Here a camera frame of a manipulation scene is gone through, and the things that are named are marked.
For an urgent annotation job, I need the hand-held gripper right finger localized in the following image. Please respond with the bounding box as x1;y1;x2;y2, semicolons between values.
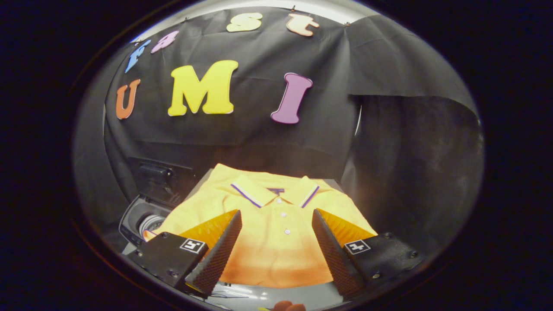
311;209;426;298

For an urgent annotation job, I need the beige cabinet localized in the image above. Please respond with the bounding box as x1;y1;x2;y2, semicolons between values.
190;168;346;195

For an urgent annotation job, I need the black backdrop cloth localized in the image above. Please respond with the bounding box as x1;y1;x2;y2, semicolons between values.
73;6;484;260

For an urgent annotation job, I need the yellow polo shirt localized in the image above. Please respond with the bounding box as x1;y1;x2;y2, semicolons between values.
143;163;378;289

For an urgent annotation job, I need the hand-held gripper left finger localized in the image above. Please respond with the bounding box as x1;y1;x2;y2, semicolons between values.
125;209;243;298

